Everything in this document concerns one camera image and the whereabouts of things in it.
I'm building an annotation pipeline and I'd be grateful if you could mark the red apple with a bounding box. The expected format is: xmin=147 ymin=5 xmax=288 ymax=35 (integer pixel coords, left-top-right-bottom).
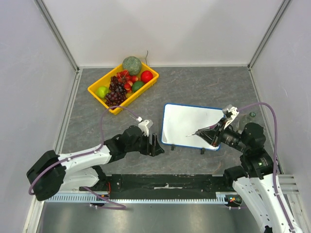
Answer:
xmin=140 ymin=70 xmax=154 ymax=83

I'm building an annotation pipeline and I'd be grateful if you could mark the red fruit cluster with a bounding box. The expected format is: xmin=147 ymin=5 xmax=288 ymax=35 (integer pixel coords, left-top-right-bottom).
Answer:
xmin=116 ymin=69 xmax=139 ymax=93

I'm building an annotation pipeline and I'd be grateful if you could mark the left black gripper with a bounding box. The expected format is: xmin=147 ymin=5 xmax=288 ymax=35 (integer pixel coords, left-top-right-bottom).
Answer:
xmin=126 ymin=132 xmax=164 ymax=157

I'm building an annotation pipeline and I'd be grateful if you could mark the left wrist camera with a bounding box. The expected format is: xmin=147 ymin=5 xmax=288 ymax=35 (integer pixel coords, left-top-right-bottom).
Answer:
xmin=136 ymin=116 xmax=153 ymax=136

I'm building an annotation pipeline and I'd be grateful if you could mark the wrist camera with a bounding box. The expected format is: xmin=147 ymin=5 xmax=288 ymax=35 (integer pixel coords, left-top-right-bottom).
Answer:
xmin=222 ymin=104 xmax=239 ymax=129
xmin=136 ymin=116 xmax=153 ymax=136

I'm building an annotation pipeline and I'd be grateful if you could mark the green melon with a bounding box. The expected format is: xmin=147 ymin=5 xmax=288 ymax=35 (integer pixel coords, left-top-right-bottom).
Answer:
xmin=122 ymin=56 xmax=142 ymax=76

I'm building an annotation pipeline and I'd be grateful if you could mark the light green apple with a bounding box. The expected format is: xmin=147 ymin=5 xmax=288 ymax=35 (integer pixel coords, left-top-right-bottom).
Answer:
xmin=95 ymin=86 xmax=110 ymax=99

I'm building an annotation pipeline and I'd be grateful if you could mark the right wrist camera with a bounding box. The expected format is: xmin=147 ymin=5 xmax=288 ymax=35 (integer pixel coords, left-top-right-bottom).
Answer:
xmin=222 ymin=104 xmax=239 ymax=129

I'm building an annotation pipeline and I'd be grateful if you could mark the glass soda bottle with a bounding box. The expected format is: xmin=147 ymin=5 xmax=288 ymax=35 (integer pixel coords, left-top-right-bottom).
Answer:
xmin=237 ymin=112 xmax=256 ymax=130

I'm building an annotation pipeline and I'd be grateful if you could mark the light blue cable duct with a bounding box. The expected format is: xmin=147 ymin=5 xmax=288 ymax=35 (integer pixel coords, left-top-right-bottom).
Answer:
xmin=45 ymin=193 xmax=228 ymax=204

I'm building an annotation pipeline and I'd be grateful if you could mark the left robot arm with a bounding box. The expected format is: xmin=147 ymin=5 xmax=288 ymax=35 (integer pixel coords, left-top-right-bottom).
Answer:
xmin=26 ymin=126 xmax=164 ymax=201

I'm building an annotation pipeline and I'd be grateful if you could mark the yellow plastic tray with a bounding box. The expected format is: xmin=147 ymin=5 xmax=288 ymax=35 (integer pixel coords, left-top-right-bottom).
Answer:
xmin=87 ymin=56 xmax=159 ymax=115

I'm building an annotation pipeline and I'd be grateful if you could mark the dark green lime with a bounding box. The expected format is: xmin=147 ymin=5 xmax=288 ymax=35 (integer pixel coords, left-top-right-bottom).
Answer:
xmin=132 ymin=81 xmax=145 ymax=93

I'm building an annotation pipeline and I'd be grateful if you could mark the blue framed whiteboard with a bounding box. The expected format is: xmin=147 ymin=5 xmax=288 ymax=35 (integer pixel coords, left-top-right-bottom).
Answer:
xmin=161 ymin=103 xmax=223 ymax=151

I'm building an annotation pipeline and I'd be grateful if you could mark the purple grape bunch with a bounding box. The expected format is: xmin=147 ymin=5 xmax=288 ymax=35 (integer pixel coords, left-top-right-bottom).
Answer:
xmin=105 ymin=76 xmax=127 ymax=107

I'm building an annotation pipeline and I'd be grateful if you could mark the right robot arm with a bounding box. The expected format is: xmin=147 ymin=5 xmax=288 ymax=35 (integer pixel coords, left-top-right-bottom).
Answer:
xmin=195 ymin=118 xmax=303 ymax=233

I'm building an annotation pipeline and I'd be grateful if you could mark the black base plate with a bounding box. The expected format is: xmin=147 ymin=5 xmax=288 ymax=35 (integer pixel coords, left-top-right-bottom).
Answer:
xmin=91 ymin=174 xmax=234 ymax=199

